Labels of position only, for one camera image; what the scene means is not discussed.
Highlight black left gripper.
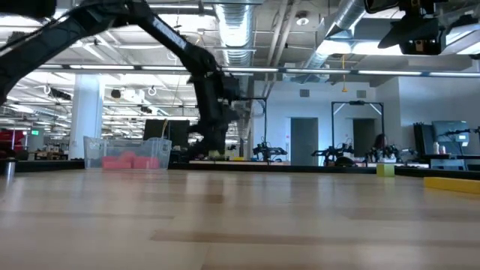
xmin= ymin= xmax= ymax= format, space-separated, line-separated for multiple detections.
xmin=187 ymin=69 xmax=242 ymax=158

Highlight black rectangular panel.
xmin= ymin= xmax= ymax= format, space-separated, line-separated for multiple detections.
xmin=143 ymin=118 xmax=191 ymax=151

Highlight grey monitor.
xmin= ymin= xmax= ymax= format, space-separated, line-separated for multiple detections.
xmin=430 ymin=119 xmax=470 ymax=155

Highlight green wooden block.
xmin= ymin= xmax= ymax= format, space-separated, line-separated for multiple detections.
xmin=376 ymin=163 xmax=396 ymax=179

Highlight black display panel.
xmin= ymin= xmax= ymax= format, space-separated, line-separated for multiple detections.
xmin=412 ymin=122 xmax=433 ymax=156

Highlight red cabinet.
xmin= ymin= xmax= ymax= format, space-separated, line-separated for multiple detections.
xmin=0 ymin=130 xmax=24 ymax=152

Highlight black bench robot arms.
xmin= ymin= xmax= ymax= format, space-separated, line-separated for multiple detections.
xmin=365 ymin=144 xmax=413 ymax=164

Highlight grey door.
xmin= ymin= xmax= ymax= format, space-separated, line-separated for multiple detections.
xmin=290 ymin=117 xmax=320 ymax=167
xmin=352 ymin=118 xmax=377 ymax=158

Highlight silver ventilation duct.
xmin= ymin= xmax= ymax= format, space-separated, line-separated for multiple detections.
xmin=212 ymin=0 xmax=260 ymax=68
xmin=299 ymin=0 xmax=371 ymax=71

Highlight black station frame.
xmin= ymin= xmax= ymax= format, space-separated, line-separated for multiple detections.
xmin=331 ymin=100 xmax=385 ymax=166

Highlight black aluminium table frame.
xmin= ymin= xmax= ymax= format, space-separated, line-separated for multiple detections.
xmin=0 ymin=159 xmax=480 ymax=181

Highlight yellow hanging cord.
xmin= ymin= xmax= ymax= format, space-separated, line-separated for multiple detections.
xmin=340 ymin=54 xmax=348 ymax=94

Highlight person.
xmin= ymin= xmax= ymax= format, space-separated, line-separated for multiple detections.
xmin=373 ymin=133 xmax=390 ymax=158

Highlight long yellow wooden block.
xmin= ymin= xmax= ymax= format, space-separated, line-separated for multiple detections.
xmin=423 ymin=176 xmax=480 ymax=196

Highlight white pillar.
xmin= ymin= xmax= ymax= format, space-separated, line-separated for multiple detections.
xmin=68 ymin=73 xmax=105 ymax=161

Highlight clear plastic bin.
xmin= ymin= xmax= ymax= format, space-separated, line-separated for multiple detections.
xmin=82 ymin=136 xmax=173 ymax=171

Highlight red wooden block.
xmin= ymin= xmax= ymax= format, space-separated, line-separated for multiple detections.
xmin=101 ymin=156 xmax=132 ymax=170

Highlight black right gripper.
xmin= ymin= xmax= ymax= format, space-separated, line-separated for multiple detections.
xmin=364 ymin=0 xmax=449 ymax=57

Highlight linear ceiling light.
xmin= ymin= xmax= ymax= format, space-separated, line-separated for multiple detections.
xmin=37 ymin=64 xmax=480 ymax=79

